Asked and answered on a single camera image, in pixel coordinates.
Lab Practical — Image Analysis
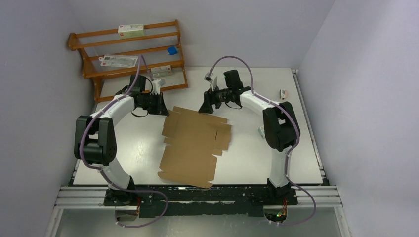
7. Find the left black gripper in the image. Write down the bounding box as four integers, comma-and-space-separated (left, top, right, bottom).
139, 91, 169, 116

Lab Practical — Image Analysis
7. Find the clear plastic blister package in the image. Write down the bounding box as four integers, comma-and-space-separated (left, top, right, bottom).
98, 54, 139, 68

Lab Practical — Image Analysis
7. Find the orange wooden shelf rack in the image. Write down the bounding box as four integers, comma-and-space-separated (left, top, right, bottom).
68, 20, 188, 103

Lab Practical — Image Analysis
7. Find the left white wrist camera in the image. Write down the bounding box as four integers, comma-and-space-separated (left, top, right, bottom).
151, 79, 166, 95

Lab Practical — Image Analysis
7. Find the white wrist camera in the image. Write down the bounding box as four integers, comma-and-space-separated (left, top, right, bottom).
151, 79, 166, 95
204, 73, 218, 91

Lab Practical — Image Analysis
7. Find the white green box top shelf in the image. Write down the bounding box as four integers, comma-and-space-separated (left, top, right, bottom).
118, 24, 145, 39

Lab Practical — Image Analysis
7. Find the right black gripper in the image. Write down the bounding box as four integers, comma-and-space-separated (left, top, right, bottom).
198, 83, 231, 114

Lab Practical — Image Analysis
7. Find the small pink white stapler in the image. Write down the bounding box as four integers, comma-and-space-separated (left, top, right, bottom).
279, 89, 289, 100

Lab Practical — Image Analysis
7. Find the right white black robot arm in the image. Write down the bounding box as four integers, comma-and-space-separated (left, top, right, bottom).
198, 70, 300, 204

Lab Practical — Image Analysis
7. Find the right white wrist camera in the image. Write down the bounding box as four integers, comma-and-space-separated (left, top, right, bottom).
204, 73, 218, 91

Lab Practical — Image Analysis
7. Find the brown cardboard box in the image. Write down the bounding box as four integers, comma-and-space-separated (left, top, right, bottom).
158, 106, 232, 189

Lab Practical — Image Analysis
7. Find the white teal box on table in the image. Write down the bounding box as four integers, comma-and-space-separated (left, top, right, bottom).
258, 126, 265, 139

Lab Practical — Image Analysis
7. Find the blue small block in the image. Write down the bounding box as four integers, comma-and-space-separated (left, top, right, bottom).
167, 46, 178, 55

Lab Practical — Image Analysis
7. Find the small white box on shelf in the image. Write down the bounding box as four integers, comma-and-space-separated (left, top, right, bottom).
151, 65, 173, 78

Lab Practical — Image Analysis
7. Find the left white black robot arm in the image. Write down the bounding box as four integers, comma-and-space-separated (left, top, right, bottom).
74, 75, 169, 205

